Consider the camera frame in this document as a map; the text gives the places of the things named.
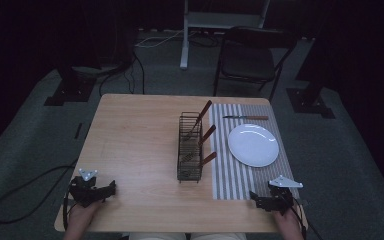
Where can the grey striped placemat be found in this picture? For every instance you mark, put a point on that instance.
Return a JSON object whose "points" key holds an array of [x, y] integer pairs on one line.
{"points": [[226, 181]]}

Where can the white plate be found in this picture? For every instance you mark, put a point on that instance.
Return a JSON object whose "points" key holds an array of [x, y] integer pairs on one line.
{"points": [[253, 145]]}

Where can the white metal stand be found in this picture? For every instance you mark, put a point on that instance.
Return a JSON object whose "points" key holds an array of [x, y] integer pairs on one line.
{"points": [[184, 50]]}

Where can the black folding chair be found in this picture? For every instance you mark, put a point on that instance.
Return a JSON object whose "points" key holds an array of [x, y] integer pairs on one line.
{"points": [[246, 60]]}

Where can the black stand base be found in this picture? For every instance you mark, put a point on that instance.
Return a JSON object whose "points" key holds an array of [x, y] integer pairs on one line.
{"points": [[68, 95], [308, 105]]}

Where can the person's left hand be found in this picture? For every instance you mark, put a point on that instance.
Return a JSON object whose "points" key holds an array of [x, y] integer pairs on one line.
{"points": [[81, 215]]}

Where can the person's right hand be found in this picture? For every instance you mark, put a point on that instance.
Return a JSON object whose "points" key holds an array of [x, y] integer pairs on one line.
{"points": [[288, 218]]}

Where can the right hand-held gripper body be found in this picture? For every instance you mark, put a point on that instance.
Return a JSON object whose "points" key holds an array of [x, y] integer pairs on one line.
{"points": [[280, 196]]}

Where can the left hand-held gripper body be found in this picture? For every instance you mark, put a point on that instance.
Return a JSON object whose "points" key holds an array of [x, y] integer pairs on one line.
{"points": [[86, 191]]}

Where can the small black floor strip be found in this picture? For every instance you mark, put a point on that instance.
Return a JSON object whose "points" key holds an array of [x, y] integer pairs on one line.
{"points": [[78, 131]]}

